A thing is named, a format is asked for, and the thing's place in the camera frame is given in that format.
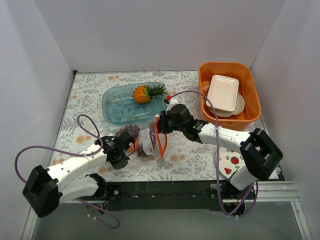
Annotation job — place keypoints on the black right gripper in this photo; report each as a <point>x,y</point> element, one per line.
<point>162,122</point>

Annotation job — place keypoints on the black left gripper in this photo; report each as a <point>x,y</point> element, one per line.
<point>128,139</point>

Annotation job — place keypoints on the purple fake grape bunch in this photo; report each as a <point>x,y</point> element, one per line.
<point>146,137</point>

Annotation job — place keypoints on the clear zip top bag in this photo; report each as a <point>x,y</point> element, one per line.
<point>160,150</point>

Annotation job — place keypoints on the fake pineapple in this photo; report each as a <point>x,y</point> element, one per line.
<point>143,94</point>

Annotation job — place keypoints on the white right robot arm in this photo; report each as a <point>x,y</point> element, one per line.
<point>260,154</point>

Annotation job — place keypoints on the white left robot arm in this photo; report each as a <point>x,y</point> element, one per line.
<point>47,188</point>

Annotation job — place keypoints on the fake orange fruit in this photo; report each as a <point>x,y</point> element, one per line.
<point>133,147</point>

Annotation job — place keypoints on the teal transparent plastic tray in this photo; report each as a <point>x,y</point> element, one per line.
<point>119,107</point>

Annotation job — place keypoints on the white rectangular plate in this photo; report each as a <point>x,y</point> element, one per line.
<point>223,85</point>

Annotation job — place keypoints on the cream round plate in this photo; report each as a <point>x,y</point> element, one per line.
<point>227,105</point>

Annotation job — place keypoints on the watermelon pattern round plate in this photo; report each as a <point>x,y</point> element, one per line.
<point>229,162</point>

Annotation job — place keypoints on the orange plastic basket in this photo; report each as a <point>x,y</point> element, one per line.
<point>247,89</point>

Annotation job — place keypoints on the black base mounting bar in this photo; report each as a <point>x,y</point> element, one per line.
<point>159,195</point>

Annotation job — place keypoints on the aluminium frame rail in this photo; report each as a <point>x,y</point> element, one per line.
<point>285,191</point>

